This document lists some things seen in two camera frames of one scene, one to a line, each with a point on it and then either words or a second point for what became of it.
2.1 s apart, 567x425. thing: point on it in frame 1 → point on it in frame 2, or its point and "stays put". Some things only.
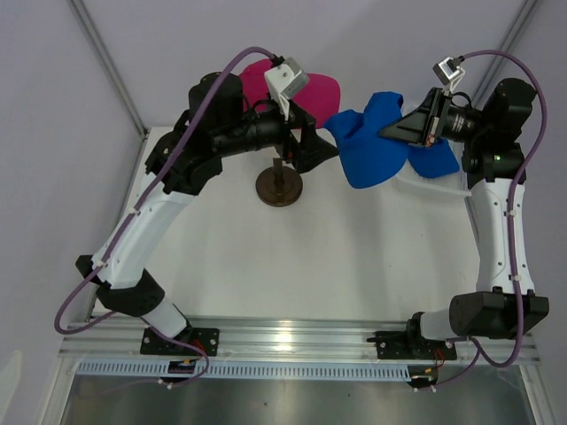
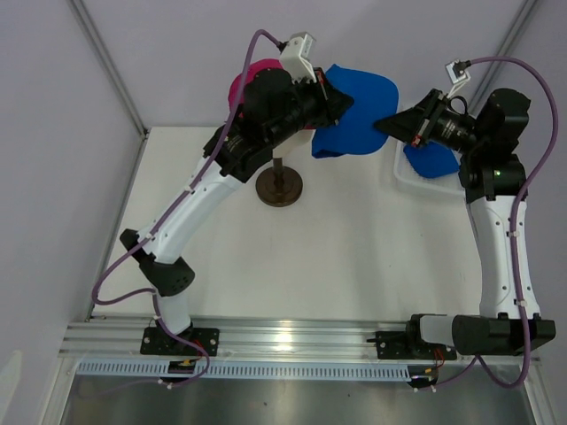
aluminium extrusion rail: x=275 y=342 stays put
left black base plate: x=205 y=340 stays put
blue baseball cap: x=369 y=158 → x=374 y=97
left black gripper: x=312 y=150 → x=333 y=104
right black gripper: x=413 y=128 stays put
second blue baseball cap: x=432 y=161 stays put
